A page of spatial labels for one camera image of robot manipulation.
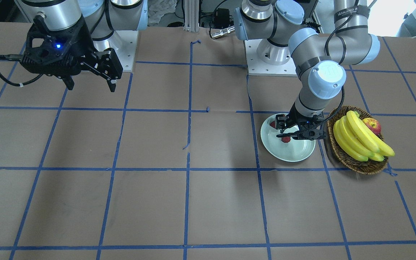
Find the aluminium frame post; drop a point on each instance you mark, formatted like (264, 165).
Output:
(191, 14)

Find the yellow banana bunch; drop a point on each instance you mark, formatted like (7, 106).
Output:
(357, 141)

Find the woven wicker basket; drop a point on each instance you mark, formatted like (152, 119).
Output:
(370, 167)

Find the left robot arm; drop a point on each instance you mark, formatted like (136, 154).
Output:
(318, 59)

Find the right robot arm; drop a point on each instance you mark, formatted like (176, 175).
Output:
(102, 17)

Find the red apple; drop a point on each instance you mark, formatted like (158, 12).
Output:
(373, 125)

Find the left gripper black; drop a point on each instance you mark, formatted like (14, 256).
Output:
(295, 115)

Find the pale green plate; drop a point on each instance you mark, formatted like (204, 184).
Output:
(293, 151)

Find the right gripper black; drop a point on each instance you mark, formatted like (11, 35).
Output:
(82, 42)

